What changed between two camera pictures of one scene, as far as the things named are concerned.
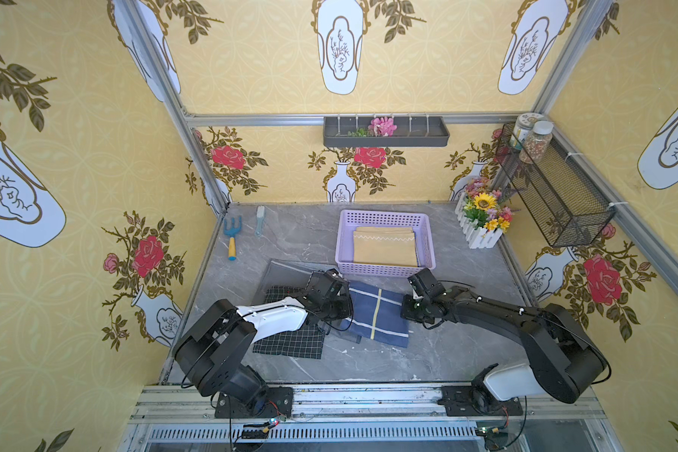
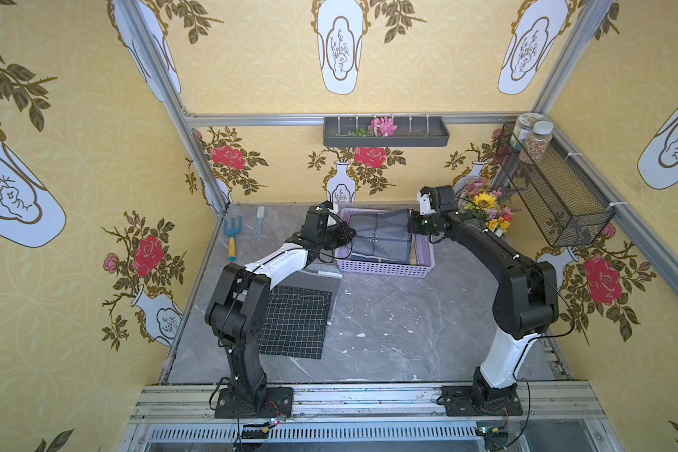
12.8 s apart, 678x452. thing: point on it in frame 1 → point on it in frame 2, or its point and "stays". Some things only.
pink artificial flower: [382, 126] stays
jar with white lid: [538, 142] stays
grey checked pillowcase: [332, 329] → [381, 236]
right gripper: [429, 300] → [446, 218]
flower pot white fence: [480, 214] stays
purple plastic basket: [383, 244] stays
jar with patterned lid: [523, 127] stays
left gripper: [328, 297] → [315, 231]
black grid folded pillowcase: [306, 342] stays
